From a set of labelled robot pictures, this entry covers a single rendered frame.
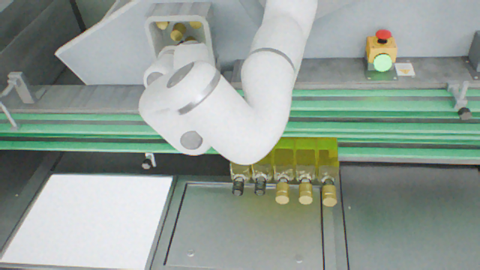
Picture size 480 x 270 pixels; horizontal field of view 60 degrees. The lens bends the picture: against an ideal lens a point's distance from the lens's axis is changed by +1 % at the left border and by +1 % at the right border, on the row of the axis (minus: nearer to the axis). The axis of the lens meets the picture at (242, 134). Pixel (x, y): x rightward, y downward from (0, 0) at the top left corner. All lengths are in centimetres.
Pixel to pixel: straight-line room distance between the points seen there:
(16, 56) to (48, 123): 46
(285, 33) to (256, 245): 62
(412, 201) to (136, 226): 79
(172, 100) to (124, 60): 80
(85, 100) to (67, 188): 28
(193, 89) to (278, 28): 21
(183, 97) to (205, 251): 64
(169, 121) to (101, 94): 75
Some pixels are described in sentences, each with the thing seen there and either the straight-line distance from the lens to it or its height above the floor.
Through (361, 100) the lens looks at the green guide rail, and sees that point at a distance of 112.
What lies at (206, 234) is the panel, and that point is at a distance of 115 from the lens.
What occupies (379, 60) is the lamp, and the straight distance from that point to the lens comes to 115.
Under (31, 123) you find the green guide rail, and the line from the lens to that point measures 143.
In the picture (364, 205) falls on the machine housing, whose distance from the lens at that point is 125.
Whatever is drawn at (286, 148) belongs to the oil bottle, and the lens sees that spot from 112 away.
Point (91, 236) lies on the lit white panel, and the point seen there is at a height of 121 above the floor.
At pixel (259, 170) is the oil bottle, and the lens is 107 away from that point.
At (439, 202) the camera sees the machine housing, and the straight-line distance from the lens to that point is 131.
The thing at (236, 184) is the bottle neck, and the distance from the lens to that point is 106.
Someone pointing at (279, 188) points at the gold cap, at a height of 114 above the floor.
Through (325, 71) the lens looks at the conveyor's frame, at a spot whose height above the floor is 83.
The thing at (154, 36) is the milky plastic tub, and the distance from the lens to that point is 119.
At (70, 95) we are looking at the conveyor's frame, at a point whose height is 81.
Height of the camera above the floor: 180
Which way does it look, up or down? 47 degrees down
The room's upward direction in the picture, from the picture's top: 171 degrees counter-clockwise
